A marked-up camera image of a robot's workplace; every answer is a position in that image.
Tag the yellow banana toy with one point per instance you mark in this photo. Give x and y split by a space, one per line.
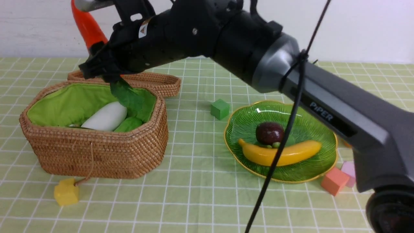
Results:
289 155

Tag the white radish toy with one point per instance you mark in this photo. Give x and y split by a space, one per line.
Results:
108 118

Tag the black right zip tie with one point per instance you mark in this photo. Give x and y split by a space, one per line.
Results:
300 63

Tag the pink foam cube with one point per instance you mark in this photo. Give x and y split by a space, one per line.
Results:
348 168

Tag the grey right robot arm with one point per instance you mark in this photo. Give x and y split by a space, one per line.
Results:
268 60

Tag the salmon foam cube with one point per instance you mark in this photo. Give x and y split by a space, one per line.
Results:
334 181

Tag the orange mango toy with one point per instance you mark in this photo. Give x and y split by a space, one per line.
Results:
346 144

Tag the yellow foam block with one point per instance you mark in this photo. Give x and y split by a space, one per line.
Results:
66 192

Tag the green checkered tablecloth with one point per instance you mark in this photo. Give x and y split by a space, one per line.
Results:
199 187

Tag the green leaf-shaped glass plate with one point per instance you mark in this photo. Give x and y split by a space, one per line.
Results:
242 125

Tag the dark purple mangosteen toy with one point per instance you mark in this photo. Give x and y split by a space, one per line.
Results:
269 134

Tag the orange carrot toy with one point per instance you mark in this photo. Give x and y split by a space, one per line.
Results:
95 39

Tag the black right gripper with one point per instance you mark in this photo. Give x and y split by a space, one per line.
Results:
132 48

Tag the green foam cube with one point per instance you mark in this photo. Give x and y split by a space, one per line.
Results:
219 109

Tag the woven rattan basket lid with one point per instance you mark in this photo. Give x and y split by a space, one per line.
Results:
162 84

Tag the woven rattan basket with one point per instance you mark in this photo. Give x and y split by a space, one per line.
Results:
88 153

